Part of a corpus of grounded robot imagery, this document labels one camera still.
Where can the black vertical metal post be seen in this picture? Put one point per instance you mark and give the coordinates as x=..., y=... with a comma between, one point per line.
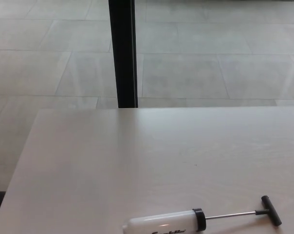
x=122, y=53

